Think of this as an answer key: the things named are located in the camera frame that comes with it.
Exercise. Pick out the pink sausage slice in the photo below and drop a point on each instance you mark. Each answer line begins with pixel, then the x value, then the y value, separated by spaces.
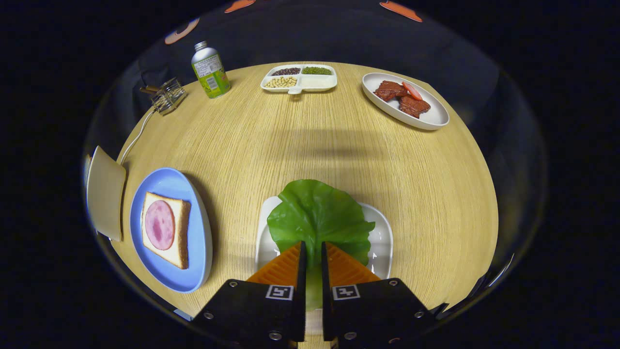
pixel 412 91

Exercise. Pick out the pink ham slice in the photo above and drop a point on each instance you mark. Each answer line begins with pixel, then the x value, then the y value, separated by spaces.
pixel 160 225

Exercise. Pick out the pile of green beans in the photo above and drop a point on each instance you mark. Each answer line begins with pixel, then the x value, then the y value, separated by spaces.
pixel 317 71

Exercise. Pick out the white toaster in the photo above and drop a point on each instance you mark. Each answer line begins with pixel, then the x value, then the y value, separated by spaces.
pixel 105 194

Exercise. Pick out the brown wooden utensils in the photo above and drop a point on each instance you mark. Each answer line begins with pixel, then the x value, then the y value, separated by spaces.
pixel 150 88

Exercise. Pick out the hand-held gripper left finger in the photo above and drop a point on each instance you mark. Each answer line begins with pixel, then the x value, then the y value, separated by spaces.
pixel 261 310

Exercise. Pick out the white divided dish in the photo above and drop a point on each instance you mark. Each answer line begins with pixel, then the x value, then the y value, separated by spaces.
pixel 317 82

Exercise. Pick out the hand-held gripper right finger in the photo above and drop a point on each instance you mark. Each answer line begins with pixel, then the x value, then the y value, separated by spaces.
pixel 368 310

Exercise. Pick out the pile of dark red beans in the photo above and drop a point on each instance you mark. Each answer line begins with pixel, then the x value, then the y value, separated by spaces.
pixel 286 71

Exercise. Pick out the pile of yellow soybeans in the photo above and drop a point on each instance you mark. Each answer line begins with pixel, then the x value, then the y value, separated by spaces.
pixel 281 82

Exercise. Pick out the black backdrop cloth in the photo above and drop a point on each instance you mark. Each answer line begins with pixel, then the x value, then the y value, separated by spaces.
pixel 339 39

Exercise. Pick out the brown meat piece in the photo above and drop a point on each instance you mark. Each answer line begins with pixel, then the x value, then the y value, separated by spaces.
pixel 414 106
pixel 389 90

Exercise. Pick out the bread slice with ham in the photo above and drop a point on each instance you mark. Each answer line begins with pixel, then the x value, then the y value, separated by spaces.
pixel 164 254

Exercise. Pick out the green lettuce leaf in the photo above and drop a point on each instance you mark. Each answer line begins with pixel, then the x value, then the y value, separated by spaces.
pixel 315 213

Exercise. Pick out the white square plate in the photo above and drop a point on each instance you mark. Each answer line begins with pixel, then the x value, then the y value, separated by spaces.
pixel 380 232

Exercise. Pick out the green-labelled metal bottle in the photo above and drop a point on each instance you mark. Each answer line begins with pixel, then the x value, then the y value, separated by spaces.
pixel 210 72

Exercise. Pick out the white oval meat plate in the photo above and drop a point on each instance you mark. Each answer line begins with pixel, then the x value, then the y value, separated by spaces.
pixel 431 116

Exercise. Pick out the blue round plate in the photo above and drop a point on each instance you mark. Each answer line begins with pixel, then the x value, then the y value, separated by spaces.
pixel 167 182

